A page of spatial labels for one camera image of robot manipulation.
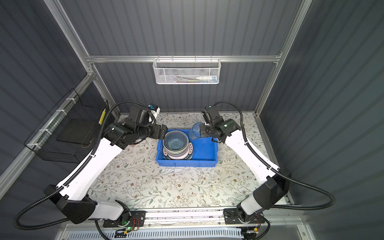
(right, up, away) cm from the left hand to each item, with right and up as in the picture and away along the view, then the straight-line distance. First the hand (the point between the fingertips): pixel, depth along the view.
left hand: (159, 126), depth 72 cm
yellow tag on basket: (-35, +6, +11) cm, 37 cm away
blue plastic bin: (+24, -17, +23) cm, 37 cm away
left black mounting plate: (-11, -45, 0) cm, 47 cm away
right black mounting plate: (+36, -45, +2) cm, 58 cm away
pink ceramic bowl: (+9, -18, +17) cm, 27 cm away
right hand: (+23, -2, +6) cm, 24 cm away
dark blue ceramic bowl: (+5, -9, +21) cm, 24 cm away
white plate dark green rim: (+13, -19, +19) cm, 30 cm away
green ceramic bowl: (+6, -15, +11) cm, 19 cm away
